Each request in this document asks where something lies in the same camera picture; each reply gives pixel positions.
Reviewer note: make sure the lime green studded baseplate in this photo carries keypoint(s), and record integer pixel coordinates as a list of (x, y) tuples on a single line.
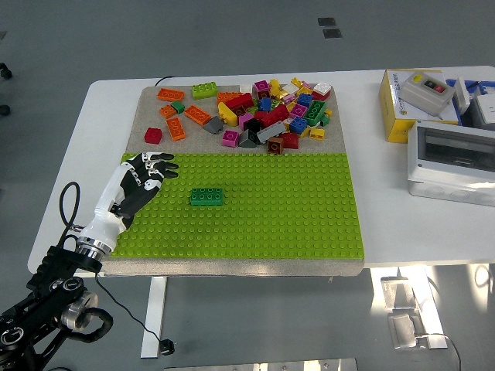
[(251, 216)]

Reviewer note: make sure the red and white brick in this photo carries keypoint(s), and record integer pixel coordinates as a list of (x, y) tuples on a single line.
[(321, 89)]

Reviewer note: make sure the small orange brick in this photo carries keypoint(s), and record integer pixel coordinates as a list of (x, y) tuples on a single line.
[(167, 112)]

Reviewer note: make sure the black chair base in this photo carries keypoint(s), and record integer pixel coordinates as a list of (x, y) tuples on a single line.
[(4, 71)]

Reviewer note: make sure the black brick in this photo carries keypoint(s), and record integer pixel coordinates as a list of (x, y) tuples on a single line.
[(253, 125)]

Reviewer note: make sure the dark green tilted brick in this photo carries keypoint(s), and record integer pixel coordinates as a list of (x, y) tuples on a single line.
[(314, 112)]

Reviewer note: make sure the blue four-stud brick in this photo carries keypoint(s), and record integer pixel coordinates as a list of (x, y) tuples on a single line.
[(304, 99), (298, 124), (265, 104)]

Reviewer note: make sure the red four-stud brick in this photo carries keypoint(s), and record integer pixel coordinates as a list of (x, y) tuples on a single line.
[(153, 136)]

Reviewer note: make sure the white plastic plate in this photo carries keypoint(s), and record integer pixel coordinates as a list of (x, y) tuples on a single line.
[(461, 94)]

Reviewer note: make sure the magenta four-stud brick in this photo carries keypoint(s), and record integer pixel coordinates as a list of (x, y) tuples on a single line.
[(298, 111), (230, 138), (244, 120), (261, 87)]

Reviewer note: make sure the yellow curved brick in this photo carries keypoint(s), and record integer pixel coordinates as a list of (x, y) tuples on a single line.
[(225, 112)]

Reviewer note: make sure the dark green flat-lying eight-stud brick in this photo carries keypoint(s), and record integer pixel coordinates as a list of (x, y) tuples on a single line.
[(207, 196)]

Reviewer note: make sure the dark grey slope brick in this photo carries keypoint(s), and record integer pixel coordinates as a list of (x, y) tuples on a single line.
[(246, 140)]

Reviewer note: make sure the blue cardboard box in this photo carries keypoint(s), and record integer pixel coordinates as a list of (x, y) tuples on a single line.
[(473, 87)]

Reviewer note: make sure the dark floor hatch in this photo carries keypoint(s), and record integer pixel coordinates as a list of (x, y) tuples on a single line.
[(326, 21), (332, 33)]

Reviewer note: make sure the small green brick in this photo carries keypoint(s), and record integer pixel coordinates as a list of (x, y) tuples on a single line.
[(325, 121), (178, 107)]

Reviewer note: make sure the yellow cardboard box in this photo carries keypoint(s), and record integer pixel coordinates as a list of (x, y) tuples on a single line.
[(394, 116)]

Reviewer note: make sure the lime green eight-stud brick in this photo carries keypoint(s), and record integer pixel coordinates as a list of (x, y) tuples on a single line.
[(204, 91)]

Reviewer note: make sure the white table leg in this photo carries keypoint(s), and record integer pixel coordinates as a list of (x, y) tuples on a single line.
[(402, 305), (154, 309)]

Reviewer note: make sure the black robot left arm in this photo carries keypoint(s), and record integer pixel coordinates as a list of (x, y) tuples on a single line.
[(65, 263)]

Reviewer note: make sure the white electrical enclosure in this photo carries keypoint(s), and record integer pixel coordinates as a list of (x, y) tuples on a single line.
[(444, 181)]

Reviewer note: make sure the white wall socket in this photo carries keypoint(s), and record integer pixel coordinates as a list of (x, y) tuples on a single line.
[(486, 108)]

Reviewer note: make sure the red slope brick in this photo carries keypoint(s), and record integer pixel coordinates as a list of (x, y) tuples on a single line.
[(291, 140)]

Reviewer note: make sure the brown four-stud brick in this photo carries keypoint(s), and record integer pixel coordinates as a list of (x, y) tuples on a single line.
[(275, 147)]

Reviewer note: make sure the pink brick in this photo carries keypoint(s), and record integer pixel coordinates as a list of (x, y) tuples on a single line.
[(289, 98), (307, 85)]

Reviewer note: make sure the red eight-stud brick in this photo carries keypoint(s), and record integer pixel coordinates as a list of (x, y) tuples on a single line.
[(239, 101), (276, 114)]

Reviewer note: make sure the long grey slope brick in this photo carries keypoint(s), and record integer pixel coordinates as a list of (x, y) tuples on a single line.
[(270, 132)]

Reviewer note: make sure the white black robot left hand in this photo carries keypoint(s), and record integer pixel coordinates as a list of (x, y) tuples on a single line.
[(108, 216)]

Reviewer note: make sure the orange eight-stud brick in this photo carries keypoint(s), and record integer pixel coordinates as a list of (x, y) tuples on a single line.
[(197, 114), (226, 96), (176, 128), (170, 94)]

